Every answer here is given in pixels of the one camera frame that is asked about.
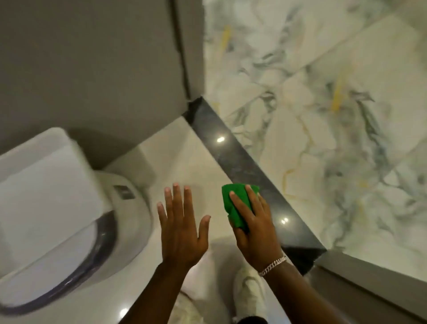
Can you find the person's right hand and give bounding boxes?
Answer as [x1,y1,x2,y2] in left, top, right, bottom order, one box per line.
[228,184,286,272]

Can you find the person's left hand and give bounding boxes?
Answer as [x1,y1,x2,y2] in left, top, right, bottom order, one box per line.
[157,183,211,271]

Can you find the green cleaning cloth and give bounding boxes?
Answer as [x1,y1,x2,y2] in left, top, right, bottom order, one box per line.
[222,183,261,231]

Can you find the person's left forearm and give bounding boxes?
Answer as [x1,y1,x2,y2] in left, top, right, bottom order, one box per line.
[119,262,197,324]

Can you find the person's right forearm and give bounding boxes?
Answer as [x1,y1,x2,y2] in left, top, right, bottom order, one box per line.
[264,262,349,324]

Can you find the black stone threshold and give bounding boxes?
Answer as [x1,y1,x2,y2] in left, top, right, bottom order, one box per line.
[183,97,327,275]

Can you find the person's white shoe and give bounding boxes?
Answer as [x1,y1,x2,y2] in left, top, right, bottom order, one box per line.
[232,267,267,322]

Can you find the white toilet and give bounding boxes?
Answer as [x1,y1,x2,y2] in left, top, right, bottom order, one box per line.
[0,127,157,316]

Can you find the silver chain bracelet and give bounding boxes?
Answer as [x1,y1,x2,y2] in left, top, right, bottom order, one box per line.
[258,255,287,277]

